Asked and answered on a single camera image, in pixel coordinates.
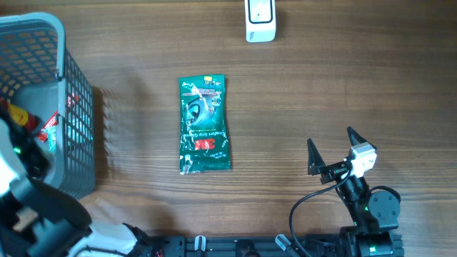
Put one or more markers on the sriracha sauce bottle green cap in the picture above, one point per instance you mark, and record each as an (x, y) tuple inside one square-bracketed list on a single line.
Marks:
[(21, 117)]

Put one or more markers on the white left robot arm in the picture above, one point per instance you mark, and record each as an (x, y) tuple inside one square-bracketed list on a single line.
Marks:
[(39, 220)]

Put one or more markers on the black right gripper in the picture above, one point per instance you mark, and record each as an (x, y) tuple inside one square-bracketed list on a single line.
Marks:
[(317, 165)]

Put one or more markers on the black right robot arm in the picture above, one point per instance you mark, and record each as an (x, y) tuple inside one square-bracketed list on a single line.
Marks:
[(374, 210)]

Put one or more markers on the grey plastic shopping basket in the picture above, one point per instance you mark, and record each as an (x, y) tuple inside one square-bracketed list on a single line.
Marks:
[(39, 75)]

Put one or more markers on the white barcode scanner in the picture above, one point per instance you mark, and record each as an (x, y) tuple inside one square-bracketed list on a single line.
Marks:
[(260, 16)]

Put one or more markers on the green 3M gloves packet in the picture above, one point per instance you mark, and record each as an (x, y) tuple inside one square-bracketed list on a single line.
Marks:
[(204, 141)]

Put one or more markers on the red small sachet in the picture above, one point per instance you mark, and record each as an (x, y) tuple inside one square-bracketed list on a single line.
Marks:
[(52, 122)]

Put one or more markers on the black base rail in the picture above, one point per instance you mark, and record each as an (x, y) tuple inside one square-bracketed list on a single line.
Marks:
[(250, 246)]

